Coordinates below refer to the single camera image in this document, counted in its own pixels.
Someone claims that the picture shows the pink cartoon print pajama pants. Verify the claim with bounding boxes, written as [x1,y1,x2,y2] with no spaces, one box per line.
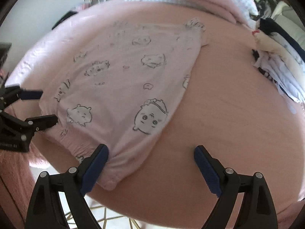
[39,19,207,190]

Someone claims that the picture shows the pink fluffy rug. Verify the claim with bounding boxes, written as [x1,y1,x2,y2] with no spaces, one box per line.
[1,143,50,228]

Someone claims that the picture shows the black bag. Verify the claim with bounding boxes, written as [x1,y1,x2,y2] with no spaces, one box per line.
[51,10,78,30]

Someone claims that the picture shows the pink bed sheet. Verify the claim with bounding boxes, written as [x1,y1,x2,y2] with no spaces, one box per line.
[7,0,304,228]

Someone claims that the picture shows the folded white striped garment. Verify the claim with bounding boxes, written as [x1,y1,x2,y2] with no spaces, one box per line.
[252,50,304,103]

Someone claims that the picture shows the folded white printed garment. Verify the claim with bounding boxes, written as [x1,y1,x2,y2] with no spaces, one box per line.
[270,32,304,72]

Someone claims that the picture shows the folded cream garment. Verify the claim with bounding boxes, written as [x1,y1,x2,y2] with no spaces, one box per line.
[252,30,304,74]

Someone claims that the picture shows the folded navy garment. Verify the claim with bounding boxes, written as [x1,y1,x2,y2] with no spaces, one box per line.
[258,18,304,61]

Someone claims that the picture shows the grey padded headboard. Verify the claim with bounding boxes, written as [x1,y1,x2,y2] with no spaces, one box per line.
[271,1,304,49]

